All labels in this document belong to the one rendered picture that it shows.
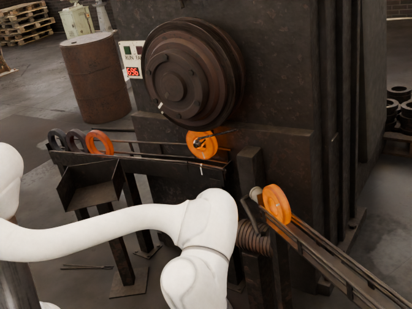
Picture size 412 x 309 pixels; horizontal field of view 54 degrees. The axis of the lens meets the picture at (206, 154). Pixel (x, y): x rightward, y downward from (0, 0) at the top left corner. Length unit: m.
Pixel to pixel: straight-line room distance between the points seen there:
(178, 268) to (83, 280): 1.81
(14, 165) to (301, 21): 1.05
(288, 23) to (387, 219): 1.47
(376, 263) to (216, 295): 1.63
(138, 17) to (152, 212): 1.24
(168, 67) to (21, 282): 0.91
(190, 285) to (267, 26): 1.11
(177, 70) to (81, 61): 2.96
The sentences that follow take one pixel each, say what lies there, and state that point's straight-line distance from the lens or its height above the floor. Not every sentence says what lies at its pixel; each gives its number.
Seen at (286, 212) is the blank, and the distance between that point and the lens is 1.47.
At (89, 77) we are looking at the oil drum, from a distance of 4.53.
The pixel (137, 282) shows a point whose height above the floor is 0.01.
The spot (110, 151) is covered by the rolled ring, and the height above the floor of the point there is 0.68.
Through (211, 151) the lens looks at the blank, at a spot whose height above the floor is 0.78.
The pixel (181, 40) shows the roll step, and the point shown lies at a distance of 1.61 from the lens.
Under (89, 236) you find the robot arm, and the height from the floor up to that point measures 1.11.
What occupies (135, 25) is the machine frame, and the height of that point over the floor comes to 1.31.
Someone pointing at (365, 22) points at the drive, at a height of 1.13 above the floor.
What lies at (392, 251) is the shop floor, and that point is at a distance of 2.44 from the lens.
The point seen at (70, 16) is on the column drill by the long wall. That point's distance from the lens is 9.85.
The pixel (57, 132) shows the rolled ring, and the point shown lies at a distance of 2.59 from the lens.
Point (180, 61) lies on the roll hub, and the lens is 1.57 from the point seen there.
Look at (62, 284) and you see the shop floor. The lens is 2.59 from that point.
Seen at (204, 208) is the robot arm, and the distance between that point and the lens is 0.87.
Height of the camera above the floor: 1.60
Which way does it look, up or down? 27 degrees down
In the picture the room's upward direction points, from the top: 10 degrees counter-clockwise
